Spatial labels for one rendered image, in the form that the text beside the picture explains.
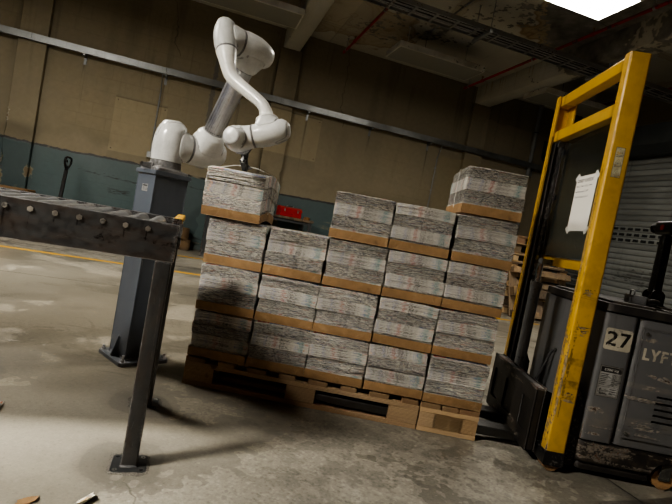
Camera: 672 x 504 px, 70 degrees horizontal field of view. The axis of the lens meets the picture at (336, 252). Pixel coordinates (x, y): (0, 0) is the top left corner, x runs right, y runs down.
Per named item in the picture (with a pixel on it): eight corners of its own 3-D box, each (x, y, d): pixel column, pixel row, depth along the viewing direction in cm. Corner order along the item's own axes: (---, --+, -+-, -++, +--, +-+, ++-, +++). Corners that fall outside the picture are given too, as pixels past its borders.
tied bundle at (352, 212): (330, 236, 268) (338, 195, 267) (382, 246, 267) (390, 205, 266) (327, 237, 230) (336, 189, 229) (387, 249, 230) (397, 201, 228)
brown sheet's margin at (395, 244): (383, 245, 267) (385, 237, 267) (435, 254, 266) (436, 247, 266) (387, 247, 229) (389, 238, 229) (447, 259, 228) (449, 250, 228)
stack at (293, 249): (204, 361, 274) (229, 216, 270) (407, 401, 271) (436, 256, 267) (179, 383, 235) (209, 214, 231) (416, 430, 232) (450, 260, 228)
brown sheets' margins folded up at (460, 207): (411, 376, 270) (445, 205, 265) (463, 386, 269) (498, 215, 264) (420, 400, 232) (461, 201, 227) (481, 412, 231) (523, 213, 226)
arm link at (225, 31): (223, 37, 219) (248, 49, 228) (220, 5, 224) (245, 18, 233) (208, 54, 227) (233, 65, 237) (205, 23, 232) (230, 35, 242)
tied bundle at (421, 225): (382, 246, 267) (390, 205, 266) (434, 256, 266) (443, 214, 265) (386, 248, 229) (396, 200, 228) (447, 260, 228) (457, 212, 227)
